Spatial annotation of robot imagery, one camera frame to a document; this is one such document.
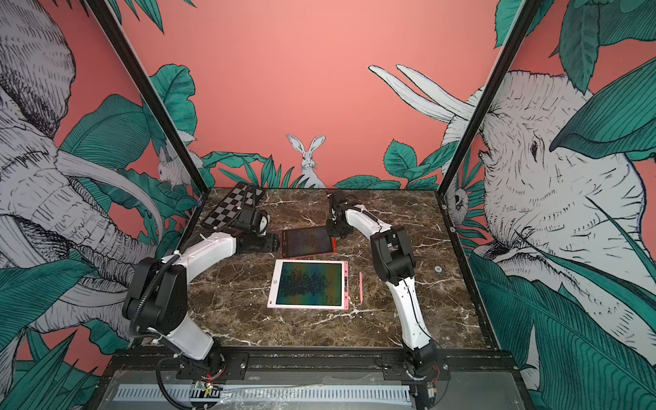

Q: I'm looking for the black frame post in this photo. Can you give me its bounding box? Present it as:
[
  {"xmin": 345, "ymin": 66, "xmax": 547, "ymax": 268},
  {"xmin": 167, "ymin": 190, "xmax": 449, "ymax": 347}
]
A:
[
  {"xmin": 86, "ymin": 0, "xmax": 209, "ymax": 195},
  {"xmin": 437, "ymin": 0, "xmax": 542, "ymax": 200}
]

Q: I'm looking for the black white checkerboard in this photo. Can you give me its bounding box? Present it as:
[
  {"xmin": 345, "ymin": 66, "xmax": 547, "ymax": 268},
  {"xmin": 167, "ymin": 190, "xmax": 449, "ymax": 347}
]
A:
[{"xmin": 202, "ymin": 182, "xmax": 264, "ymax": 229}]

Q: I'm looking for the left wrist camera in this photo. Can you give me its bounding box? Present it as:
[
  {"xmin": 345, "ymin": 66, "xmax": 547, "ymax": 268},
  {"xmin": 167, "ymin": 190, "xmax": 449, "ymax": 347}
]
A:
[{"xmin": 231, "ymin": 207, "xmax": 270, "ymax": 235}]

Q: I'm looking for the left black frame post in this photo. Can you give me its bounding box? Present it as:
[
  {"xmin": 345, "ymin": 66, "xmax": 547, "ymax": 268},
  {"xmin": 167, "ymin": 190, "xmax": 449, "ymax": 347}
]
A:
[{"xmin": 86, "ymin": 0, "xmax": 209, "ymax": 195}]

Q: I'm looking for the red writing tablet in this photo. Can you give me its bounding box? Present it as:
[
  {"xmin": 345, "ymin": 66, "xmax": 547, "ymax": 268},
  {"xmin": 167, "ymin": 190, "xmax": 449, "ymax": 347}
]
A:
[{"xmin": 281, "ymin": 225, "xmax": 337, "ymax": 259}]

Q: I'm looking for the right black frame post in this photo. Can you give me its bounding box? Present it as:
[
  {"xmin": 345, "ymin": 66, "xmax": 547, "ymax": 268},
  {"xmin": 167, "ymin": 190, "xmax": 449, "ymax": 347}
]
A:
[{"xmin": 437, "ymin": 0, "xmax": 542, "ymax": 200}]

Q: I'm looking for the white slotted cable duct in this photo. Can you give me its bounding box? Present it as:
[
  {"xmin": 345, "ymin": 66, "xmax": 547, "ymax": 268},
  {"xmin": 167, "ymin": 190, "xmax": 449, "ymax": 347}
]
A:
[{"xmin": 111, "ymin": 383, "xmax": 413, "ymax": 404}]

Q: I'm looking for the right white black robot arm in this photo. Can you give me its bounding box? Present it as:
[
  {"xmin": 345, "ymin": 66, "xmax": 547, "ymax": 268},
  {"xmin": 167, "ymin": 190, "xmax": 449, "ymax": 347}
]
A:
[{"xmin": 326, "ymin": 190, "xmax": 438, "ymax": 378}]

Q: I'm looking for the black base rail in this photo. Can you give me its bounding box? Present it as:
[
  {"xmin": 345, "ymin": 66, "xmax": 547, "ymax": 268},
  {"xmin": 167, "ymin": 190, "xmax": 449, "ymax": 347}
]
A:
[{"xmin": 102, "ymin": 346, "xmax": 521, "ymax": 384}]

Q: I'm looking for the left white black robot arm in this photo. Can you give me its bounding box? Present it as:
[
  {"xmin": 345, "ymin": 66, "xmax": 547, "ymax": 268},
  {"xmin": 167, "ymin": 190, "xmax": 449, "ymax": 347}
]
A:
[{"xmin": 122, "ymin": 232, "xmax": 280, "ymax": 361}]

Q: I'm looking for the pink white writing tablet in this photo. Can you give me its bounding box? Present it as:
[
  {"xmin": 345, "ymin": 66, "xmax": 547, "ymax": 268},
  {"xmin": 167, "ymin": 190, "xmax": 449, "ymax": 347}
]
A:
[{"xmin": 266, "ymin": 260, "xmax": 350, "ymax": 311}]

